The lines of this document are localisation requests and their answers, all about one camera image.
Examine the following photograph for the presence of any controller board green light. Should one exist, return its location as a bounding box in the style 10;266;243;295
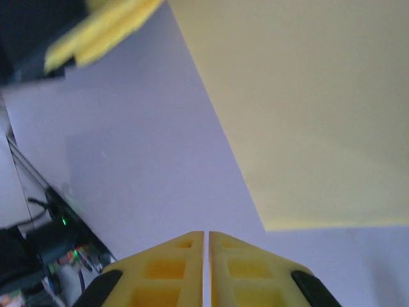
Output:
47;242;103;276

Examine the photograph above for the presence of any yellow square paper sheet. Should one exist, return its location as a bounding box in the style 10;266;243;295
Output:
167;0;409;232

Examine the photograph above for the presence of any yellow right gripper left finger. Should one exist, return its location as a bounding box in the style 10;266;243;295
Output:
73;230;205;307

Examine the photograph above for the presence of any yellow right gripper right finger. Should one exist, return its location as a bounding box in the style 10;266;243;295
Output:
209;232;341;307

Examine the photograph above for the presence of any aluminium cross rail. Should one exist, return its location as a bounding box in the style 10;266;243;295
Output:
0;92;118;307

